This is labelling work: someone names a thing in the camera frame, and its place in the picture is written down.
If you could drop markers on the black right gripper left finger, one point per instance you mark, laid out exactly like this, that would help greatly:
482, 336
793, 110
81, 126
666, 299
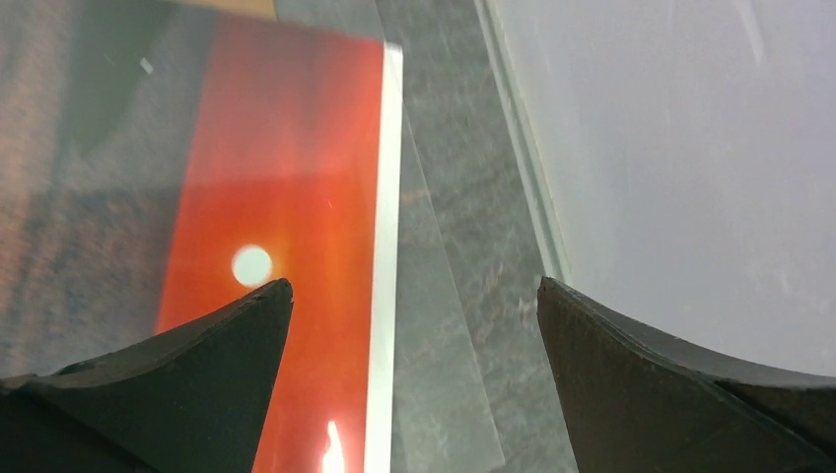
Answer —
191, 399

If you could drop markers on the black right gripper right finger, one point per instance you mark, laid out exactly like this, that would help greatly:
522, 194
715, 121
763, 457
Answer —
637, 399

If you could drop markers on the red sunset photo print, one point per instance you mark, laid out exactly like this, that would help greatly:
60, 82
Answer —
294, 172

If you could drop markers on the brown cardboard backing board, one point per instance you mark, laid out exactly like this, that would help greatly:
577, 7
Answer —
261, 9

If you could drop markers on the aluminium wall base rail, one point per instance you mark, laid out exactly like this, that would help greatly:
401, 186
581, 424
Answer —
541, 208

